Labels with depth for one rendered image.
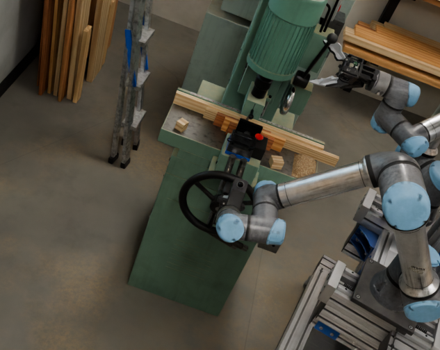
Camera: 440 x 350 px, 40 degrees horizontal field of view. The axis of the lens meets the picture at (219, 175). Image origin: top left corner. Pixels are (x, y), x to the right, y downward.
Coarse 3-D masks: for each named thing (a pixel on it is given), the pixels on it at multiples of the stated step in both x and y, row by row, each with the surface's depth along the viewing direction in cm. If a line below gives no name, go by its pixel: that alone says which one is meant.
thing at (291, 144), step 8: (208, 112) 231; (216, 112) 230; (264, 128) 232; (280, 136) 232; (288, 144) 233; (296, 144) 232; (304, 144) 233; (296, 152) 234; (304, 152) 234; (312, 152) 233; (320, 152) 232; (320, 160) 235; (328, 160) 234; (336, 160) 233
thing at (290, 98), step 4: (292, 88) 233; (288, 92) 232; (292, 92) 231; (288, 96) 231; (292, 96) 231; (284, 100) 235; (288, 100) 231; (292, 100) 231; (284, 104) 232; (288, 104) 231; (280, 108) 239; (284, 108) 233; (288, 108) 233; (280, 112) 236; (284, 112) 234
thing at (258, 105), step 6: (252, 84) 228; (246, 96) 228; (252, 96) 222; (246, 102) 220; (252, 102) 220; (258, 102) 220; (264, 102) 221; (246, 108) 222; (252, 108) 221; (258, 108) 221; (246, 114) 223; (258, 114) 222
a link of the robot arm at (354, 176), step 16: (368, 160) 169; (384, 160) 165; (304, 176) 178; (320, 176) 174; (336, 176) 172; (352, 176) 171; (368, 176) 168; (256, 192) 182; (272, 192) 179; (288, 192) 177; (304, 192) 175; (320, 192) 174; (336, 192) 174
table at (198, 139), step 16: (176, 112) 229; (192, 112) 232; (192, 128) 225; (208, 128) 228; (176, 144) 223; (192, 144) 222; (208, 144) 221; (288, 160) 229; (256, 176) 221; (272, 176) 224; (288, 176) 223
